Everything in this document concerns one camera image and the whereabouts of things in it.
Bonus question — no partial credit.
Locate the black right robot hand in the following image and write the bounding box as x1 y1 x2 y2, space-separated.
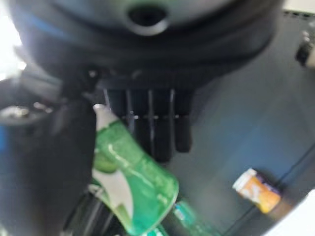
0 0 284 236

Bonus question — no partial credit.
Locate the green liquid bottle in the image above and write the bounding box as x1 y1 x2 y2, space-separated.
90 103 180 236

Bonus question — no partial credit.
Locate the orange and white small box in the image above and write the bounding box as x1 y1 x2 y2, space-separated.
232 168 282 213

